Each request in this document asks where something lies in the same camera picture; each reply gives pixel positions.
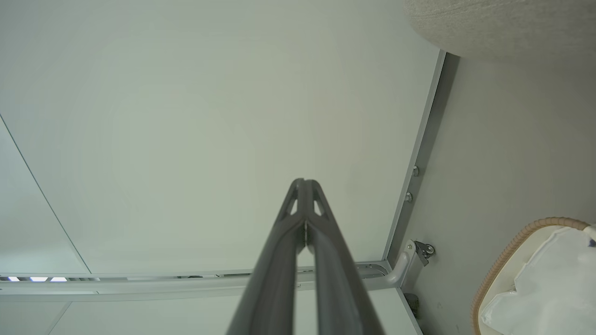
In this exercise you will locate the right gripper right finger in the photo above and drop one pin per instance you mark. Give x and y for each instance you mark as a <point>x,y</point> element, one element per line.
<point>340,288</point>

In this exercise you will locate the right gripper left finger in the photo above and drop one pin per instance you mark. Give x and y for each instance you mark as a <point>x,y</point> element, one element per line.
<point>274,279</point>

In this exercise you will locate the white cloth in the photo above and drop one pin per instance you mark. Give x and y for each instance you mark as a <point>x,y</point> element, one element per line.
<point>549,288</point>

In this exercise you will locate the grey fabric sofa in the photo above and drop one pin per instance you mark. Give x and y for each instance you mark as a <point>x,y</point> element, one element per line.
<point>512,23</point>

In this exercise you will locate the grey partition foot with caster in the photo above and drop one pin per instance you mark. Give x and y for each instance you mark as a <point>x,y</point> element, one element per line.
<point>396,277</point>

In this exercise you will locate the black caster wheel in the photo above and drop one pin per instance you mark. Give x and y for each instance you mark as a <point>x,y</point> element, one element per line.
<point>424,251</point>

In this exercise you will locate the white wicker-rimmed laundry basket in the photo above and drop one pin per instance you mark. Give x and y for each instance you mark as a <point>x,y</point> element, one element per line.
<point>517,260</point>

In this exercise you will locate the aluminium partition post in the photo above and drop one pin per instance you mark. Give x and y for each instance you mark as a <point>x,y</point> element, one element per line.
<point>139,284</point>

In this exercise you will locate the aluminium partition bottom rail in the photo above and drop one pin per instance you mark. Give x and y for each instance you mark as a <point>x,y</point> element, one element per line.
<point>419,153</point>

